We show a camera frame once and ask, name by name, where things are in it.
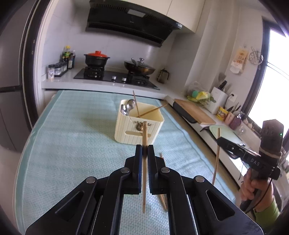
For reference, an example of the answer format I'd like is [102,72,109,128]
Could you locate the wooden cutting board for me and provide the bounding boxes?
[174,99,216,125]

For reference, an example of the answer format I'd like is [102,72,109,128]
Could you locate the black wok with lid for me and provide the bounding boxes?
[124,58,155,76]

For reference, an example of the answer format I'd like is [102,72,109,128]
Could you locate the black gas stove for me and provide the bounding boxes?
[74,67,159,90]

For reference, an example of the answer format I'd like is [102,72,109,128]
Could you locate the white knife block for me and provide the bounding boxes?
[205,87,228,115]

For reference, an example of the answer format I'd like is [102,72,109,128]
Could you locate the purple soap dispenser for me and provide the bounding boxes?
[229,112,244,130]

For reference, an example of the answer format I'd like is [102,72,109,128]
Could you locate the sauce bottles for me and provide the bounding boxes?
[60,45,76,70]

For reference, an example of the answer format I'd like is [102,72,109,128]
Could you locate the black range hood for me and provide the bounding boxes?
[86,1,182,48]

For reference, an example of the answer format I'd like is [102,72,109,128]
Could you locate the grey refrigerator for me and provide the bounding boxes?
[1,1,38,152]

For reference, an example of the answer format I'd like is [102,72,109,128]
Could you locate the yellow green sponge bag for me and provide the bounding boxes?
[187,81,216,107]

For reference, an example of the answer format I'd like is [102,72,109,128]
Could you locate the white ribbed utensil holder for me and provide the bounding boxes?
[114,102,164,145]

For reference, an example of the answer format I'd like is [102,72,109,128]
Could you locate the person right hand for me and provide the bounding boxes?
[240,168,275,213]

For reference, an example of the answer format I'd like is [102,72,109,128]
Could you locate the metal spoon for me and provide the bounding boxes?
[120,99,136,116]

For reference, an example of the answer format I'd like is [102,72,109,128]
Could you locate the dark glass kettle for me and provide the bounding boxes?
[157,69,169,84]

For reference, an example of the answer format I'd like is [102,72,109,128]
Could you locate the spice jar rack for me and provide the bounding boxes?
[47,62,68,79]

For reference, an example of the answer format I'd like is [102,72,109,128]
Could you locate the pink cup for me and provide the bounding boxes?
[224,112,235,125]

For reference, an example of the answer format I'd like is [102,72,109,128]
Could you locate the light blue woven mat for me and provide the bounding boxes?
[14,89,237,235]

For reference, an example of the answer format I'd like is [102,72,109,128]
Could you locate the wooden chopstick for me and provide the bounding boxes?
[142,121,148,213]
[133,90,140,118]
[138,104,167,118]
[212,128,221,185]
[159,152,169,211]

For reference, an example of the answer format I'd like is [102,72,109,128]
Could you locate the green cutting board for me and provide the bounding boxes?
[209,125,247,147]

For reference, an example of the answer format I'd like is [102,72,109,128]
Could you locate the black pot red lid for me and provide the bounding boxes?
[84,51,110,68]

